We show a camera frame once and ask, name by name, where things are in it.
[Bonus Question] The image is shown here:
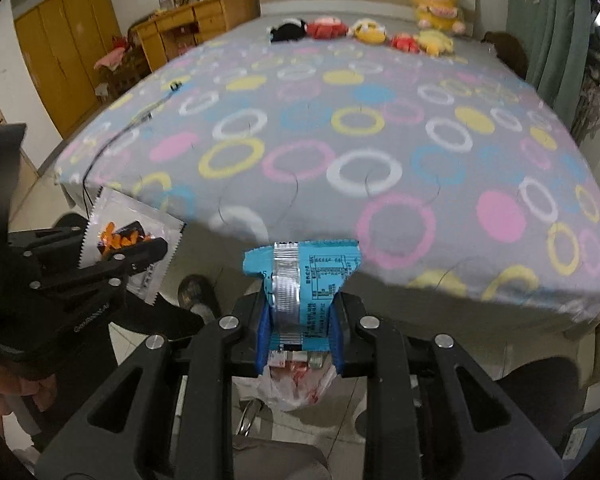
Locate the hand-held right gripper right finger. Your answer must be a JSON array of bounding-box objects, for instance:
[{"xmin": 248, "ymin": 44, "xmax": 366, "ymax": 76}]
[{"xmin": 328, "ymin": 291, "xmax": 567, "ymax": 480}]

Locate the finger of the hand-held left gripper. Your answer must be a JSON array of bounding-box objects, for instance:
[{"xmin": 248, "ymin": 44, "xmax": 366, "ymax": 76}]
[
  {"xmin": 7, "ymin": 226, "xmax": 88, "ymax": 263},
  {"xmin": 29, "ymin": 237, "xmax": 170, "ymax": 302}
]

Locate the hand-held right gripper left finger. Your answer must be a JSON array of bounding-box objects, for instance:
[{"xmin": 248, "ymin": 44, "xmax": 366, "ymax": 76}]
[{"xmin": 35, "ymin": 290, "xmax": 276, "ymax": 480}]

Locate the white orange-print snack packet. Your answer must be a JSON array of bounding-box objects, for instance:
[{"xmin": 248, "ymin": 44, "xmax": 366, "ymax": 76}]
[{"xmin": 77, "ymin": 187, "xmax": 188, "ymax": 306}]

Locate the blue snack wrapper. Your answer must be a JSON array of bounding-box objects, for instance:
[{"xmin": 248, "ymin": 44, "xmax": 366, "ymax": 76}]
[{"xmin": 242, "ymin": 240, "xmax": 361, "ymax": 353}]

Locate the red and white plastic bag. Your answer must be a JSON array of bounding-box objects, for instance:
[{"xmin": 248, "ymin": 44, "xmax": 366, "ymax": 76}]
[{"xmin": 235, "ymin": 350, "xmax": 342, "ymax": 413}]

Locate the person's left hand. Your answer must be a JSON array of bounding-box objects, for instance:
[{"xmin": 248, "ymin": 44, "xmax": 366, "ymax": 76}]
[{"xmin": 0, "ymin": 360, "xmax": 56, "ymax": 421}]

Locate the person's left leg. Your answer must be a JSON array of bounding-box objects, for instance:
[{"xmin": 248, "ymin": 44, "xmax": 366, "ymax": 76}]
[{"xmin": 125, "ymin": 292, "xmax": 206, "ymax": 342}]

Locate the person's leg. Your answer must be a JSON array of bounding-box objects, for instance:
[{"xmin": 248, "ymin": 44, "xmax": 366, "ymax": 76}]
[
  {"xmin": 125, "ymin": 292, "xmax": 206, "ymax": 342},
  {"xmin": 495, "ymin": 357, "xmax": 583, "ymax": 461}
]

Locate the dark shoe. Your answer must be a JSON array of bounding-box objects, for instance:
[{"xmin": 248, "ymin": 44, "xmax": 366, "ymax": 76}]
[{"xmin": 177, "ymin": 275, "xmax": 221, "ymax": 323}]

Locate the wooden chair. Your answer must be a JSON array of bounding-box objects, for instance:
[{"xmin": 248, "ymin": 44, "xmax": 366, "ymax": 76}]
[{"xmin": 102, "ymin": 52, "xmax": 148, "ymax": 98}]

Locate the pink cloth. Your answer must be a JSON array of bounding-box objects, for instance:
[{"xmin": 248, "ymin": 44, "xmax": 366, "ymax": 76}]
[{"xmin": 94, "ymin": 47, "xmax": 131, "ymax": 71}]

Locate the yellow wooden wardrobe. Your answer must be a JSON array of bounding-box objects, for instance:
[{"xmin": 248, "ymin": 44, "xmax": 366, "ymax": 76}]
[{"xmin": 12, "ymin": 0, "xmax": 123, "ymax": 138}]

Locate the person's right leg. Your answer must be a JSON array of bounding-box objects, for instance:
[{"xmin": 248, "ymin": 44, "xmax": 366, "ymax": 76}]
[{"xmin": 495, "ymin": 357, "xmax": 583, "ymax": 461}]

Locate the wooden desk with drawers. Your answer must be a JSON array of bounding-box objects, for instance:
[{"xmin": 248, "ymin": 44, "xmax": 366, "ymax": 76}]
[{"xmin": 130, "ymin": 0, "xmax": 261, "ymax": 73}]

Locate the black plush toy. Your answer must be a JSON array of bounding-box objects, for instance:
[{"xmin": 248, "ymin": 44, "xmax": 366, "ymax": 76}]
[{"xmin": 267, "ymin": 18, "xmax": 308, "ymax": 42}]

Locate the small red plush toy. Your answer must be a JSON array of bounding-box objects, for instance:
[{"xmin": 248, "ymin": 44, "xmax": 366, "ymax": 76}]
[{"xmin": 390, "ymin": 32, "xmax": 422, "ymax": 53}]

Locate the yellow and white plush toy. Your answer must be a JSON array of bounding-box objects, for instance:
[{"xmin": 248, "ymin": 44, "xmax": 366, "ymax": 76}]
[{"xmin": 349, "ymin": 19, "xmax": 388, "ymax": 46}]

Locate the yellow duck plush toy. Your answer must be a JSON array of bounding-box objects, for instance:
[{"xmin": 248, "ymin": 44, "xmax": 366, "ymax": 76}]
[{"xmin": 414, "ymin": 29, "xmax": 455, "ymax": 56}]

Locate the dark brown chair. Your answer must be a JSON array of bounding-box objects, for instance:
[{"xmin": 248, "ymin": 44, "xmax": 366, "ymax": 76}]
[{"xmin": 481, "ymin": 31, "xmax": 528, "ymax": 79}]

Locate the ornate metal rack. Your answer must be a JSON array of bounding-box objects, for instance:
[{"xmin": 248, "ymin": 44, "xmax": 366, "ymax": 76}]
[{"xmin": 572, "ymin": 67, "xmax": 600, "ymax": 143}]

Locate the large yellow plush doll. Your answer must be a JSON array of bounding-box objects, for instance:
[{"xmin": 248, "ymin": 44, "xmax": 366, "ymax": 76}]
[{"xmin": 405, "ymin": 0, "xmax": 468, "ymax": 35}]

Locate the green curtain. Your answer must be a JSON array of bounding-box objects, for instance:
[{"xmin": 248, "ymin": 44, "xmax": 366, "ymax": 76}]
[{"xmin": 507, "ymin": 0, "xmax": 593, "ymax": 126}]

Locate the black cable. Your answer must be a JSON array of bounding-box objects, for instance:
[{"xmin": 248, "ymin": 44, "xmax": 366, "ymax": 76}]
[{"xmin": 80, "ymin": 80, "xmax": 181, "ymax": 221}]

